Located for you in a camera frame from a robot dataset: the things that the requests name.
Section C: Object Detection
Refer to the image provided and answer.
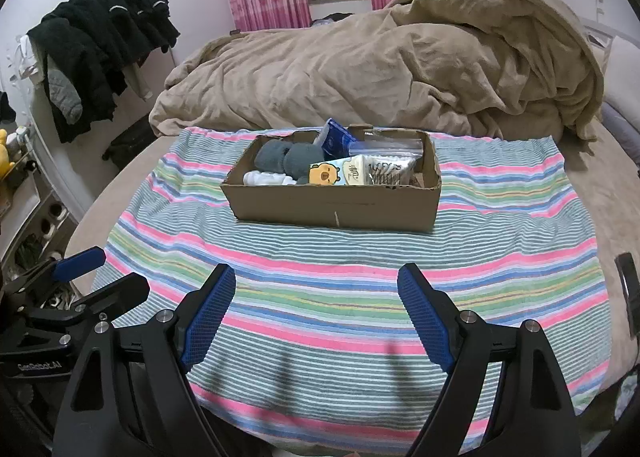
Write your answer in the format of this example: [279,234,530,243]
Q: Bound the black phone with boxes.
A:
[614,252,640,324]

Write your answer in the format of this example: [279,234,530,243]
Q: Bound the beige duvet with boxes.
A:
[149,0,606,140]

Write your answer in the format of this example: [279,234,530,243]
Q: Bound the grey pillow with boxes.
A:
[600,102,640,165]

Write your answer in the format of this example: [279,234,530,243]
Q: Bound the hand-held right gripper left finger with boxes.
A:
[52,263,237,457]

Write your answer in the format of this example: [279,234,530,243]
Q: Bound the dark grey dotted socks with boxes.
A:
[255,139,292,174]

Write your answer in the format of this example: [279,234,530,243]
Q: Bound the grey plain socks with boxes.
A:
[282,144,326,186]

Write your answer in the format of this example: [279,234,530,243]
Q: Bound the metal bed headboard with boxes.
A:
[582,19,617,54]

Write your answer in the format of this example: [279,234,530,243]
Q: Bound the clear zip snack bag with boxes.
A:
[348,133,427,158]

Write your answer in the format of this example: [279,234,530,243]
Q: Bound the cluttered shelf rack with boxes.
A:
[0,134,82,290]

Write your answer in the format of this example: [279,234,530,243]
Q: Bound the beige hanging garment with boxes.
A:
[125,62,154,101]

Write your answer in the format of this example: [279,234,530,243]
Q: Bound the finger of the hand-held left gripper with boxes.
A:
[10,246,107,297]
[74,272,151,328]

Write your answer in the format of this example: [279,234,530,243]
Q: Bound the grey quilted garment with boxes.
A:
[46,57,84,126]

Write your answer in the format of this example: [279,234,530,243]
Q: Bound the yellow plush toy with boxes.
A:
[0,129,17,178]

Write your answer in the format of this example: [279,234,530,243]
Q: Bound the black suitcase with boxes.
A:
[102,114,159,170]

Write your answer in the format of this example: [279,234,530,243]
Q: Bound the white floral pillow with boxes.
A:
[600,36,640,105]

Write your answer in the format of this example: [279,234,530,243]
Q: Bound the cartoon tissue packet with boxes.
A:
[308,157,372,186]

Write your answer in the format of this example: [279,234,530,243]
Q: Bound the striped blanket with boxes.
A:
[92,126,615,456]

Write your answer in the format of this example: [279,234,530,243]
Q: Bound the cardboard box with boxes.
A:
[221,124,442,234]

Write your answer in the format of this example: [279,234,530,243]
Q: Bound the cotton swab bag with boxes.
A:
[348,152,419,186]

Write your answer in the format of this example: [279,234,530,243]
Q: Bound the blue packet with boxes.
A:
[315,118,359,160]

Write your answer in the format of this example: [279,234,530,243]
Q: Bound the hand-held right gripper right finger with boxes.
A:
[396,263,583,457]

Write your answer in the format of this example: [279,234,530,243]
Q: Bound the white socks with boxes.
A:
[243,171,296,186]

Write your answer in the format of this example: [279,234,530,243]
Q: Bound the dark bag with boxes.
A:
[310,12,357,28]

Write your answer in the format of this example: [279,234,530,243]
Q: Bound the bed with brown sheet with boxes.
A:
[64,107,640,388]

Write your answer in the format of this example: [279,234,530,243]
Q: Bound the black hanging clothes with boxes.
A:
[27,0,181,144]

